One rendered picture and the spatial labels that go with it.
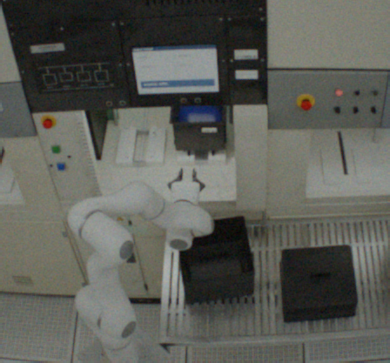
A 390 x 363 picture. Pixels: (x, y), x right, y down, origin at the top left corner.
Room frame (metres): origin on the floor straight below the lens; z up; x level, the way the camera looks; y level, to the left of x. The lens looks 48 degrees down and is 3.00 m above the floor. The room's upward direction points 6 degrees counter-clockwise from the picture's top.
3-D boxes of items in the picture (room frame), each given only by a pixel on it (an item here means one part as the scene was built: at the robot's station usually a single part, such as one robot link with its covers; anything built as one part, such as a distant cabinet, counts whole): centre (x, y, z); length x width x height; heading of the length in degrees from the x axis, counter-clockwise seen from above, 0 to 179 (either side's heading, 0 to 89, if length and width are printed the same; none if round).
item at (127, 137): (2.08, 0.23, 0.89); 0.22 x 0.21 x 0.04; 174
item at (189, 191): (1.51, 0.05, 1.19); 0.11 x 0.10 x 0.07; 171
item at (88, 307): (1.11, 0.37, 1.07); 0.19 x 0.12 x 0.24; 46
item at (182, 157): (2.05, -0.04, 0.89); 0.22 x 0.21 x 0.04; 174
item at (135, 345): (1.09, 0.34, 0.85); 0.19 x 0.19 x 0.18
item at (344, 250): (1.32, -0.44, 0.83); 0.29 x 0.29 x 0.13; 86
